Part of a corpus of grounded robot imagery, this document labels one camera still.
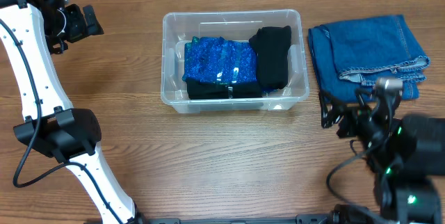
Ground clear plastic storage bin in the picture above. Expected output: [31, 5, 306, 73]
[161, 9, 309, 113]

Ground blue sequin fabric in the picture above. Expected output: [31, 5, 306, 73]
[182, 37, 257, 85]

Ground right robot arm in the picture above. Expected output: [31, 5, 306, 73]
[318, 88, 444, 223]

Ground black cloth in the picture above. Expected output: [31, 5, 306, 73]
[249, 26, 292, 92]
[186, 79, 262, 99]

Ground blue denim jeans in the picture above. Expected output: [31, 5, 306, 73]
[307, 15, 430, 103]

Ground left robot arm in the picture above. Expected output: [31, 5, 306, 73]
[1, 0, 146, 223]

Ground black garment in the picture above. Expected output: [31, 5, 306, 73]
[389, 114, 444, 175]

